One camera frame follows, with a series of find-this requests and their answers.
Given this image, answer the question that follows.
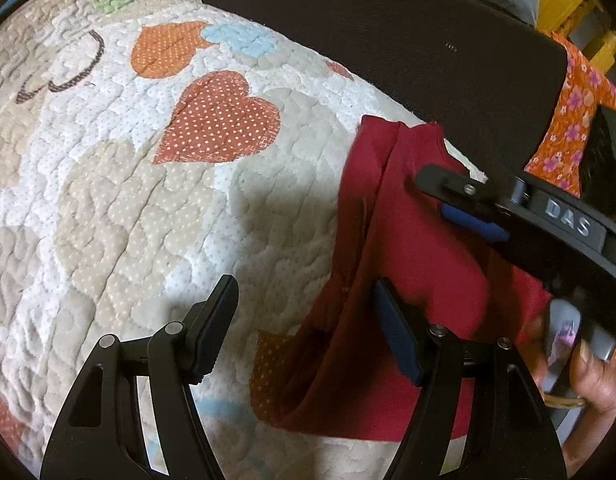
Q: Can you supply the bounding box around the orange floral cloth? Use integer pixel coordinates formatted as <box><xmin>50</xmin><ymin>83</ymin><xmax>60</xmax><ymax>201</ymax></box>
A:
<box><xmin>522</xmin><ymin>30</ymin><xmax>616</xmax><ymax>196</ymax></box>

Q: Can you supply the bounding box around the dark brown cushion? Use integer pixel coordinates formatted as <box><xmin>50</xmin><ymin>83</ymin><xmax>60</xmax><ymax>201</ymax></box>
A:
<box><xmin>193</xmin><ymin>0</ymin><xmax>571</xmax><ymax>186</ymax></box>

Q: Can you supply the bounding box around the person's right hand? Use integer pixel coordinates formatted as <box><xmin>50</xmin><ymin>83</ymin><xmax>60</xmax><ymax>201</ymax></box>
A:
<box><xmin>530</xmin><ymin>312</ymin><xmax>616</xmax><ymax>466</ymax></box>

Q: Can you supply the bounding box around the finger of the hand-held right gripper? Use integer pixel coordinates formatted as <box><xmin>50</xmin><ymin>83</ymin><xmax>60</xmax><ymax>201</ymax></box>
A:
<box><xmin>415</xmin><ymin>164</ymin><xmax>518</xmax><ymax>243</ymax></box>

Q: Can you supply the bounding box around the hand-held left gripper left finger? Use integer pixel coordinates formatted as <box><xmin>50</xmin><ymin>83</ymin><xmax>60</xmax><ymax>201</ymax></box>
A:
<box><xmin>39</xmin><ymin>275</ymin><xmax>239</xmax><ymax>480</ymax></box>

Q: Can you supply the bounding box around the red shirt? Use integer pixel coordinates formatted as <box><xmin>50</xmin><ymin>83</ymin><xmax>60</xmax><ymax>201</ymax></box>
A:
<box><xmin>273</xmin><ymin>115</ymin><xmax>551</xmax><ymax>441</ymax></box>

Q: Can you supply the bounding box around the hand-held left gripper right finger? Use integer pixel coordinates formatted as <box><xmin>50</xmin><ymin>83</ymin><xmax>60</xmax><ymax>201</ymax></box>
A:
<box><xmin>373</xmin><ymin>277</ymin><xmax>568</xmax><ymax>480</ymax></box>

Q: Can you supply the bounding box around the dark cloth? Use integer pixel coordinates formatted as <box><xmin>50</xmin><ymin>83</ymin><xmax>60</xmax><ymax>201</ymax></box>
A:
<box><xmin>580</xmin><ymin>105</ymin><xmax>616</xmax><ymax>233</ymax></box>

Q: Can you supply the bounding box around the quilted patchwork blanket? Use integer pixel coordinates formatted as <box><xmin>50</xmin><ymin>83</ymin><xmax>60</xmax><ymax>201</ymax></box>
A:
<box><xmin>0</xmin><ymin>0</ymin><xmax>488</xmax><ymax>480</ymax></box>

